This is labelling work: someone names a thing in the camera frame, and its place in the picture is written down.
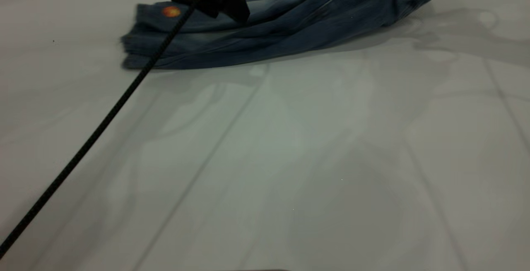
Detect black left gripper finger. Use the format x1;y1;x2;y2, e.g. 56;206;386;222
195;0;226;18
226;0;251;25

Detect blue denim printed jeans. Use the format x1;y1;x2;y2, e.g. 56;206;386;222
121;0;450;71

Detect black braided left cable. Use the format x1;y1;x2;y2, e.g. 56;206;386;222
0;0;199;259

